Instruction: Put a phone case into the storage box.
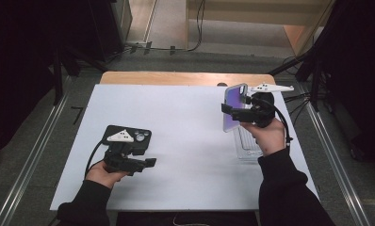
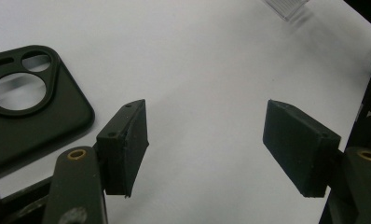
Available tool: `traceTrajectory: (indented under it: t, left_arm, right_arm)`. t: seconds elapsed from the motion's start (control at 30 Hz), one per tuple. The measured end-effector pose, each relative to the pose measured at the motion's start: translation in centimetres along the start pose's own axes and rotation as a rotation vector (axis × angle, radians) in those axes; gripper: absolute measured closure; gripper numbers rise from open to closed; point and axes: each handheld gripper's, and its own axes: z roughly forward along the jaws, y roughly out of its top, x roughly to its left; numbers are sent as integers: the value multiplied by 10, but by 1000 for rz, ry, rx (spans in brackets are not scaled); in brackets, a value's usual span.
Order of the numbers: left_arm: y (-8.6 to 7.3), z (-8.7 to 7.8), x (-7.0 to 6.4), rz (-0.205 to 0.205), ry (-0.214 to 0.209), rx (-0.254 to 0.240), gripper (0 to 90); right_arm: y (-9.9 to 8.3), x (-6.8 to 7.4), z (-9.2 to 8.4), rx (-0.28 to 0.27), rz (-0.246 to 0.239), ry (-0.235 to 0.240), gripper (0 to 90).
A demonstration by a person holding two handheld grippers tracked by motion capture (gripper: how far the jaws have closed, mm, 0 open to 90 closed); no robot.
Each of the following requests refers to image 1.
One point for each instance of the black metal stand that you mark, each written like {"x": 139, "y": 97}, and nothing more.
{"x": 311, "y": 66}
{"x": 58, "y": 72}

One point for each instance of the person's black clothing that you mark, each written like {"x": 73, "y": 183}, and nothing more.
{"x": 151, "y": 219}

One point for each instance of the wooden table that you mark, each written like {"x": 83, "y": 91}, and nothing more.
{"x": 176, "y": 78}

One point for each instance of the shiny smartphone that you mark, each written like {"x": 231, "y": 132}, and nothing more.
{"x": 231, "y": 100}

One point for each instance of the person's left hand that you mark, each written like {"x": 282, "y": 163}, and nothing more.
{"x": 102, "y": 177}

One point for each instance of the clear plastic tray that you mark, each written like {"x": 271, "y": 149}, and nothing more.
{"x": 248, "y": 147}

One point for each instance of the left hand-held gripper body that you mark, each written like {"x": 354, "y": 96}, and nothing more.
{"x": 121, "y": 157}

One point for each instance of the beige wooden cabinet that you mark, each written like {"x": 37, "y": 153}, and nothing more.
{"x": 254, "y": 12}

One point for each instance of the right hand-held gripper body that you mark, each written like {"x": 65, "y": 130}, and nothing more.
{"x": 261, "y": 113}

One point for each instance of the black curtain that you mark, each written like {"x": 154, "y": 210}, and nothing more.
{"x": 358, "y": 62}
{"x": 25, "y": 62}

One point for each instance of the person's right hand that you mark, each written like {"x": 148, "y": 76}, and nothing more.
{"x": 269, "y": 138}

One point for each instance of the metal floor rail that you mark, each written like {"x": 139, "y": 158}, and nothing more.
{"x": 28, "y": 163}
{"x": 336, "y": 157}

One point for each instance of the white table cover sheet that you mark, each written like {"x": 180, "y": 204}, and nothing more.
{"x": 182, "y": 125}

